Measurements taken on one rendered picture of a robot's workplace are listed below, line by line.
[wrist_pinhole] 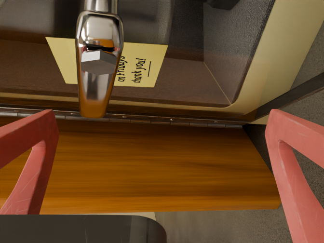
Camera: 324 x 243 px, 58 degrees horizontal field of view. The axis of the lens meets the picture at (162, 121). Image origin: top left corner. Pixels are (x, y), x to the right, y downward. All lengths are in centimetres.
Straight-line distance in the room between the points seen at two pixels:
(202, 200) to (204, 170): 5
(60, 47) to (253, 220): 40
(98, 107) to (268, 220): 37
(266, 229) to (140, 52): 35
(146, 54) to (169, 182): 21
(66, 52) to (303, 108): 30
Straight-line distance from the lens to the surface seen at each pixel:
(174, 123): 38
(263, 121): 45
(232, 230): 58
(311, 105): 40
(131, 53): 21
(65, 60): 23
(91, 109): 16
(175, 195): 37
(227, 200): 40
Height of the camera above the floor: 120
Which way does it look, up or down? 14 degrees down
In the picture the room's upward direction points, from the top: 87 degrees counter-clockwise
